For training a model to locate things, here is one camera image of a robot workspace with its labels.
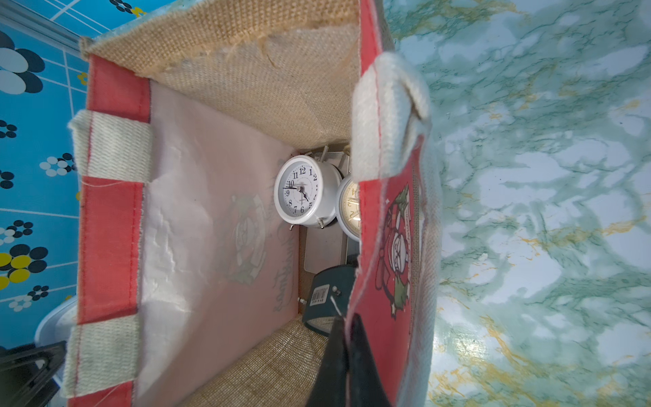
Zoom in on dark green triangular clock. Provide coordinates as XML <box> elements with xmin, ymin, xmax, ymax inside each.
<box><xmin>302</xmin><ymin>265</ymin><xmax>356</xmax><ymax>337</ymax></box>

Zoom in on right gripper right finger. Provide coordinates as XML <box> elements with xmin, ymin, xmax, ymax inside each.
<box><xmin>349</xmin><ymin>314</ymin><xmax>391</xmax><ymax>407</ymax></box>

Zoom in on blue mirror clock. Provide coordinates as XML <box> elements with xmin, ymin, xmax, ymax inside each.
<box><xmin>303</xmin><ymin>222</ymin><xmax>348</xmax><ymax>275</ymax></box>

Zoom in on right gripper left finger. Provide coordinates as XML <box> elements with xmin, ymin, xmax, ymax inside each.
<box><xmin>306</xmin><ymin>316</ymin><xmax>349</xmax><ymax>407</ymax></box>

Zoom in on white twin-bell alarm clock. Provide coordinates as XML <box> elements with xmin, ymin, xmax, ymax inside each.
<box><xmin>274</xmin><ymin>154</ymin><xmax>342</xmax><ymax>229</ymax></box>

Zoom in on grey round beige-face clock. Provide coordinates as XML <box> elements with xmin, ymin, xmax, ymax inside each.
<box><xmin>336</xmin><ymin>176</ymin><xmax>361</xmax><ymax>242</ymax></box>

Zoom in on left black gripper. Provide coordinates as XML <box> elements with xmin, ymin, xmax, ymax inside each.
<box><xmin>1</xmin><ymin>342</ymin><xmax>66</xmax><ymax>406</ymax></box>

